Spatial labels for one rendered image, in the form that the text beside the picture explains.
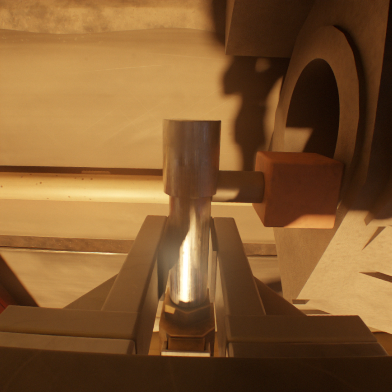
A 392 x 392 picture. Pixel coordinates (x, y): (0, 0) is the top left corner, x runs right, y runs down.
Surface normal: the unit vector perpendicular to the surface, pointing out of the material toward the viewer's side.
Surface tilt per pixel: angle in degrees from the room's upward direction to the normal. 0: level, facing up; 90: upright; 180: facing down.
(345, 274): 2
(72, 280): 0
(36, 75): 0
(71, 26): 15
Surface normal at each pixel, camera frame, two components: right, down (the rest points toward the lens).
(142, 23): -0.04, 0.78
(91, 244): -0.06, 0.60
